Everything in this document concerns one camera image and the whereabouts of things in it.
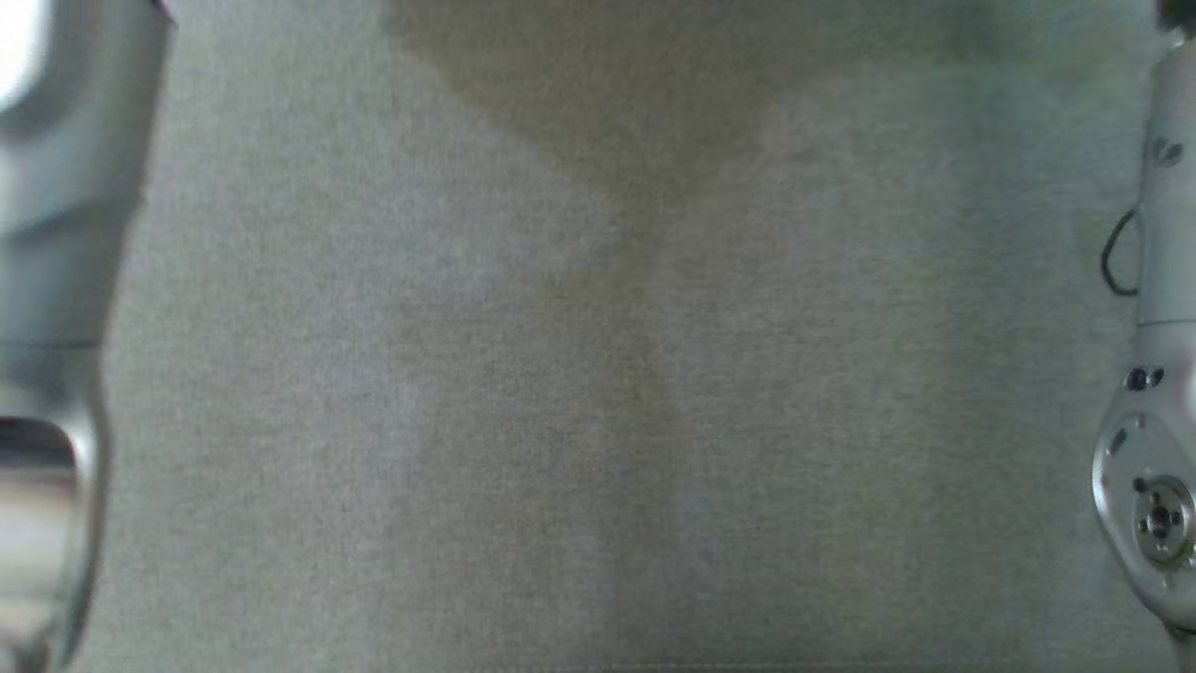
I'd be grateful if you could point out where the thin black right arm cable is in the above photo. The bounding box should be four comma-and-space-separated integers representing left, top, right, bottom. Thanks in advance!
1101, 208, 1143, 298

